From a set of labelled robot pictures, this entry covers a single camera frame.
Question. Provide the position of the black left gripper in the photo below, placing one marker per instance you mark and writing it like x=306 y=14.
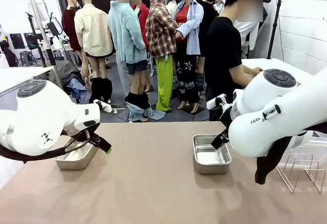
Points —
x=93 y=134

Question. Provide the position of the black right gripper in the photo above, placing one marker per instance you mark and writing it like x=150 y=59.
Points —
x=227 y=117

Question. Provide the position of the steel rectangular container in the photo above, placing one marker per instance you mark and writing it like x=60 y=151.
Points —
x=76 y=161
x=212 y=157

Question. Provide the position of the person's right forearm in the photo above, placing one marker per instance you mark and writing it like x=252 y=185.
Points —
x=247 y=77

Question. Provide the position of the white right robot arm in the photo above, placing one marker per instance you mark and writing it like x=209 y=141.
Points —
x=268 y=106

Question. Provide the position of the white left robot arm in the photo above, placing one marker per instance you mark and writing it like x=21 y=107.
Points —
x=38 y=114

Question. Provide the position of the person's right hand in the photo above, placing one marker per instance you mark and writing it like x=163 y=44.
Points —
x=256 y=70

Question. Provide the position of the blue cloth pile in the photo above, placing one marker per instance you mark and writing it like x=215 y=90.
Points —
x=76 y=88

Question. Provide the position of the grey cloth pile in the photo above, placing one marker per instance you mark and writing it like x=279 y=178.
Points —
x=66 y=70

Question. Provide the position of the person in black t-shirt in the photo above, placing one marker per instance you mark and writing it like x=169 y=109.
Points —
x=222 y=50

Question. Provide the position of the white shirt mannequin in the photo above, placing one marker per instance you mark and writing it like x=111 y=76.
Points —
x=246 y=33

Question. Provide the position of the cream jacket mannequin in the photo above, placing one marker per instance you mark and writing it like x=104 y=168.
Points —
x=93 y=32

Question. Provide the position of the red top blue shirt mannequin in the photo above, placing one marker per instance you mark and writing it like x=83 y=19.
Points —
x=192 y=29

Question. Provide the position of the grey plastic stool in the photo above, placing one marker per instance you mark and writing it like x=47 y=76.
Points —
x=25 y=54

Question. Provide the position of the black light stand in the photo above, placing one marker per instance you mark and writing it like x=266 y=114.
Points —
x=274 y=29

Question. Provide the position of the plaid shirt hooded mannequin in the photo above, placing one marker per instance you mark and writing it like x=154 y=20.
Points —
x=159 y=32

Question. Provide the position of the maroon sweater mannequin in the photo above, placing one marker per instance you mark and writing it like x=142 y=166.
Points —
x=67 y=27

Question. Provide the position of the black power adapter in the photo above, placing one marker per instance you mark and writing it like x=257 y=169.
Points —
x=53 y=28

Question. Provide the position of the red jacket mannequin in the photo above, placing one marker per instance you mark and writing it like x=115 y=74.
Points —
x=143 y=17

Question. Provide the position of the black tripod stand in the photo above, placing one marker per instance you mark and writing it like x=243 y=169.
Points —
x=33 y=32

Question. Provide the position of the small white collar mannequin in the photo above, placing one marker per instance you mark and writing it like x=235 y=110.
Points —
x=219 y=4

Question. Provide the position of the tall metal pole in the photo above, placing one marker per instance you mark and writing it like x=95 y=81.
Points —
x=38 y=17

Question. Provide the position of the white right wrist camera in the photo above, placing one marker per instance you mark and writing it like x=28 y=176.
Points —
x=213 y=102

